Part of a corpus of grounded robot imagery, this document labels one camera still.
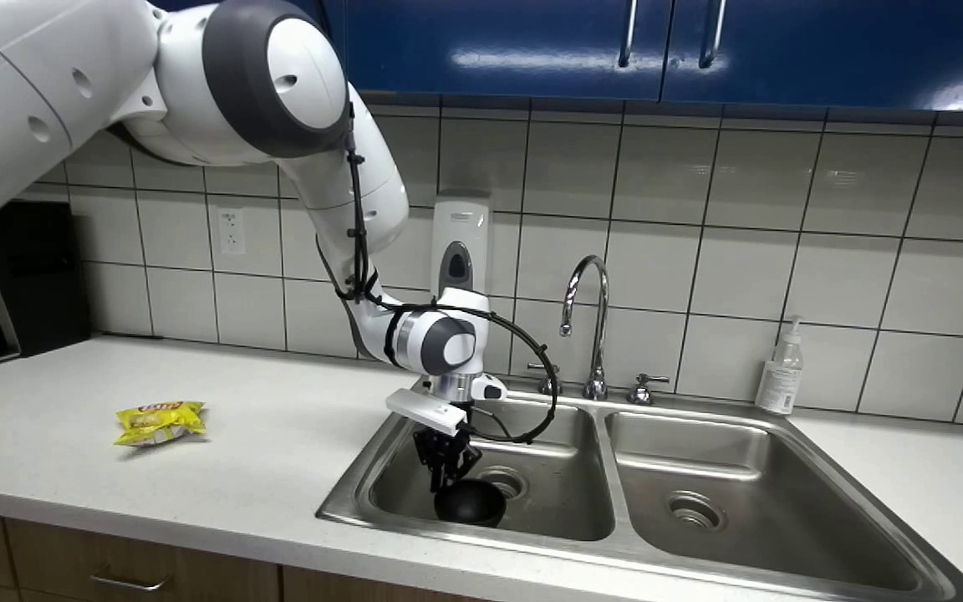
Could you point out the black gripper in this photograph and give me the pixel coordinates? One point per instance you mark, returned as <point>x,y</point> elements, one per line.
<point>445,449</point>

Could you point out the black bowl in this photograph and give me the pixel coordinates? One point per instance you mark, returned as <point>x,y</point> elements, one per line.
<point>469,502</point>

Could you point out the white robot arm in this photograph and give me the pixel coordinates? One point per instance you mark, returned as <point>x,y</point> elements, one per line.
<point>167,79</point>

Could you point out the stainless steel double sink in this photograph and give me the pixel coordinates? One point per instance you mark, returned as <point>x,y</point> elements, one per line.
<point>660,513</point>

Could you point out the chrome gooseneck faucet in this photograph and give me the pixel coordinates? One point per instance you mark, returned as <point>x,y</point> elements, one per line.
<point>595,322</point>

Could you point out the yellow chips bag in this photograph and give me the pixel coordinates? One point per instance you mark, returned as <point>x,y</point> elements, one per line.
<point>161,423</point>

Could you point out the clear pump soap bottle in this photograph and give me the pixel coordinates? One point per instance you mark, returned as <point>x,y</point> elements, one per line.
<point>779,380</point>

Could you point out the wooden base cabinet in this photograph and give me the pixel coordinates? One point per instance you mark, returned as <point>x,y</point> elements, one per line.
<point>58,554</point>

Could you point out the blue cabinet door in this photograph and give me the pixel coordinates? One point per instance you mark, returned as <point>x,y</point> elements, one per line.
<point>859,55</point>
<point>502,52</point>

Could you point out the black coffee machine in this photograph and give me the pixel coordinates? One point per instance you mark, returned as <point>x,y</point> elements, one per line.
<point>26,289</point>

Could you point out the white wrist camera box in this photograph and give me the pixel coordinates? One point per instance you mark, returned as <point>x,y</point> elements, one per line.
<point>426,409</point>

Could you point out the white wall soap dispenser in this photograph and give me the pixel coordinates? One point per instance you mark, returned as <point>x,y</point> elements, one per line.
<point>464,239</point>

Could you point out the white wall outlet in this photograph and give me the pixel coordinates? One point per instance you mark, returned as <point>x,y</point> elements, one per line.
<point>228,235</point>

